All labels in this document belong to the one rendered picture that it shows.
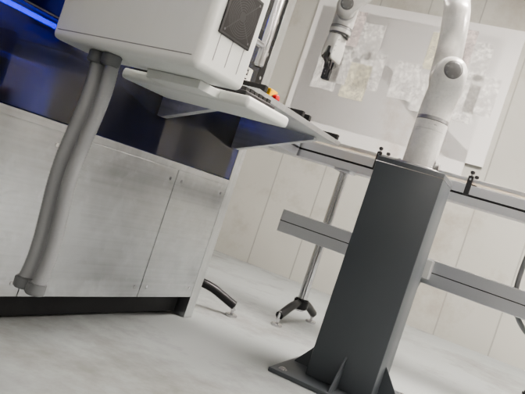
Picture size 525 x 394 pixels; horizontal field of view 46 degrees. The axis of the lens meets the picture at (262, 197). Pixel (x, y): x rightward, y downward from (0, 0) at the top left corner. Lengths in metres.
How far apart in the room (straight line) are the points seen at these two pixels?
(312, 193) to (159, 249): 2.89
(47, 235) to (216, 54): 0.63
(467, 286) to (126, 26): 2.04
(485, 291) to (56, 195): 2.02
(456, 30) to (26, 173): 1.57
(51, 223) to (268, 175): 3.75
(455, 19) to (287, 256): 3.08
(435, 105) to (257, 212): 3.09
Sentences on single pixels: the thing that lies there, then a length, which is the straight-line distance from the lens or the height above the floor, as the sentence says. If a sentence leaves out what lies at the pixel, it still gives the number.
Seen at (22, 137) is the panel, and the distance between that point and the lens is 1.76.
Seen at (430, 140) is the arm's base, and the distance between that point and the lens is 2.34.
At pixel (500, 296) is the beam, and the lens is 2.99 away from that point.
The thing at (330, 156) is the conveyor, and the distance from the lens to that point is 3.22.
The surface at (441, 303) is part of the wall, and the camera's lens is 4.82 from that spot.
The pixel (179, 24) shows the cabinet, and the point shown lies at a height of 0.88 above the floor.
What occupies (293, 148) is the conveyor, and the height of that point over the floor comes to 0.87.
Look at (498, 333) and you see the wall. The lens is 4.81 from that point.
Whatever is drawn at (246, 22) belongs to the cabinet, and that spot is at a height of 0.94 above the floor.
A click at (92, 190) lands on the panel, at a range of 1.98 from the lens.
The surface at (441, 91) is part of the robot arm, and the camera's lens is 2.35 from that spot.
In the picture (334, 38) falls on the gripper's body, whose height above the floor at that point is 1.23.
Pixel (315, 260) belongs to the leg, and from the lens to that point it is 3.22.
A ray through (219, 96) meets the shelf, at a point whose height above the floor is 0.78.
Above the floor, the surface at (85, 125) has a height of 0.61.
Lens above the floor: 0.59
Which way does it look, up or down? level
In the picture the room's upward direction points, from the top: 18 degrees clockwise
